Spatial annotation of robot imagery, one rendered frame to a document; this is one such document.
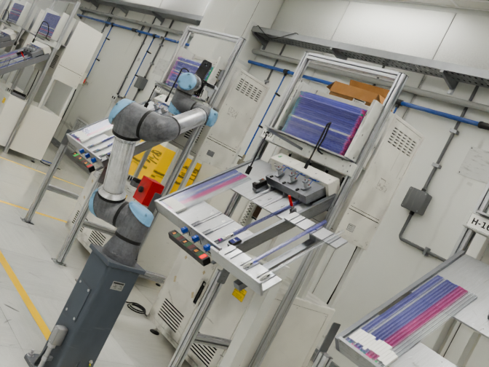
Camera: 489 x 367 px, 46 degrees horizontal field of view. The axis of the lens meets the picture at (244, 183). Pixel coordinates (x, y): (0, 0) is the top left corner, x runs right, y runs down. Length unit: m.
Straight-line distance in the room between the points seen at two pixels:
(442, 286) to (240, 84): 2.39
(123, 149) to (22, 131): 4.89
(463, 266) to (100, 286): 1.45
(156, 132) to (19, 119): 4.95
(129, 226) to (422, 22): 3.52
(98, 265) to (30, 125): 4.84
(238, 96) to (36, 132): 3.46
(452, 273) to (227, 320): 1.17
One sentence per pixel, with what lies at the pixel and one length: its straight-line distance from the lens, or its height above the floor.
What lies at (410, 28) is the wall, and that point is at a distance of 5.28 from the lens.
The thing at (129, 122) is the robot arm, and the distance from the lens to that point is 2.22.
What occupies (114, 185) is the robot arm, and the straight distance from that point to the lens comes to 2.38.
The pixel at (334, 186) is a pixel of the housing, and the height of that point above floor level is 1.23.
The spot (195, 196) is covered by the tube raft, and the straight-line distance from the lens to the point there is 3.19.
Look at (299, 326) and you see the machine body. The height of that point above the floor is 0.47.
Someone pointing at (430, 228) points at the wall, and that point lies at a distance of 4.39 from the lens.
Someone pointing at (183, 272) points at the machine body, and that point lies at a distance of 3.38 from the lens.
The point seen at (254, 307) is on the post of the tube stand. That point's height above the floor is 0.59.
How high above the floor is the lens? 1.14
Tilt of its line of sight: 2 degrees down
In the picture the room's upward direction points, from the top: 27 degrees clockwise
